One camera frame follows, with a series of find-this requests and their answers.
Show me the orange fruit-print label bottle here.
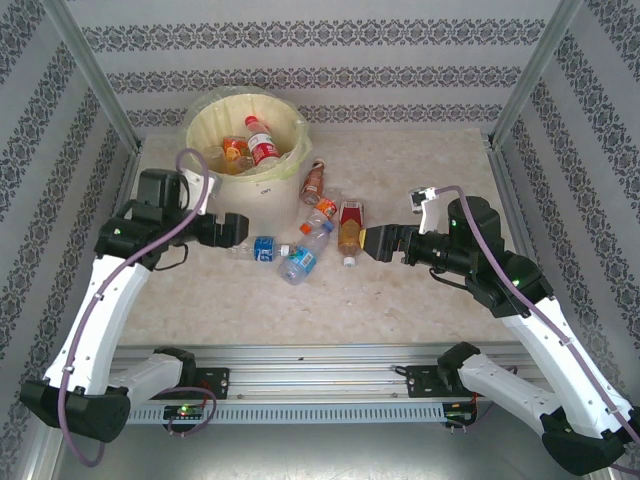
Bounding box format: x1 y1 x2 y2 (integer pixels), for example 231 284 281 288
222 135 252 169

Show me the slotted grey cable duct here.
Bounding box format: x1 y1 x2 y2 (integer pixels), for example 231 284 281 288
127 402 449 426

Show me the brown coffee bottle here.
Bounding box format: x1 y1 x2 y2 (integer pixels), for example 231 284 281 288
298 157 329 206

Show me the red-cap bottle red-white label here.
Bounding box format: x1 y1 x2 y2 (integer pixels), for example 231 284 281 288
243 114 282 167

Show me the aluminium side rail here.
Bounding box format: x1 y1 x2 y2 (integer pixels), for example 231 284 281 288
67 147 144 364
487 142 556 314

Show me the aluminium frame post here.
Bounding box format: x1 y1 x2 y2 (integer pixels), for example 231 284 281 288
42 0 144 151
489 0 584 146

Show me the orange-cap orange-label clear bottle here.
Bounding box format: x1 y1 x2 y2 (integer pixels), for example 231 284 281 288
299 187 346 236

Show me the blue-cap bottle light-blue label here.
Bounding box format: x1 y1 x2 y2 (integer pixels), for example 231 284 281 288
277 221 335 287

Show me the white-cap bottle blue label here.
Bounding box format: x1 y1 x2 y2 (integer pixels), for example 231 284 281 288
227 233 299 264

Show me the cream plastic bin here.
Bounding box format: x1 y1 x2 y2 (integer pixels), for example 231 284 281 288
185 93 307 236

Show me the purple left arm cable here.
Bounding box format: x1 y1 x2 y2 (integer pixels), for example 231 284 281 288
58 147 217 469

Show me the amber tea bottle red label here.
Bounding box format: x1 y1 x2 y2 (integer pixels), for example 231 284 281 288
337 199 365 269

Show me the small controller board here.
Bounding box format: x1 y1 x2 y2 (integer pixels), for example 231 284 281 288
443 399 479 426
163 403 211 422

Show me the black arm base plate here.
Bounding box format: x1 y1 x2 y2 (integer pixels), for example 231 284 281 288
192 367 231 401
403 364 451 400

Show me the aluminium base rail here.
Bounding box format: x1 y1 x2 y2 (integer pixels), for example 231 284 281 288
47 343 551 401

